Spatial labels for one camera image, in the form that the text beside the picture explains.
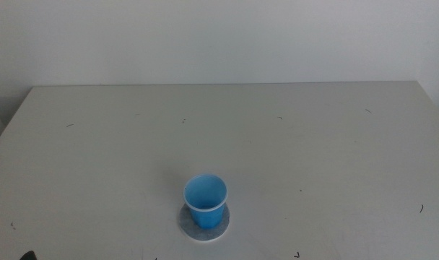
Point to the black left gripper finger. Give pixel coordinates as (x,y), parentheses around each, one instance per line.
(29,256)

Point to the blue plastic cup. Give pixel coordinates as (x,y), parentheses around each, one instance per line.
(205,211)

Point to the round grey cup mat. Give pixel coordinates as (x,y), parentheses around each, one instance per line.
(219,227)

